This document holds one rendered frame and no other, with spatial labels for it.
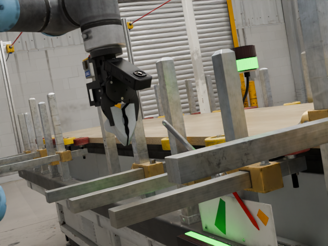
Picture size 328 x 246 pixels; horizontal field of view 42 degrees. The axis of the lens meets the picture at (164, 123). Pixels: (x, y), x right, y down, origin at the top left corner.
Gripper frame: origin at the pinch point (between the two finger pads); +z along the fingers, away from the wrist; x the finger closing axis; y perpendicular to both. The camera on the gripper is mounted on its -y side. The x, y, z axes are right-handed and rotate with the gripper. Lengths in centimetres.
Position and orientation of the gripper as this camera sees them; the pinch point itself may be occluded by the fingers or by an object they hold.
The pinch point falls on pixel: (127, 139)
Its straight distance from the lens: 93.6
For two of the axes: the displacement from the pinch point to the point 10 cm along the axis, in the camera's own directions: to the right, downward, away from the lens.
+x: -7.6, 1.7, -6.3
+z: 1.7, 9.8, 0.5
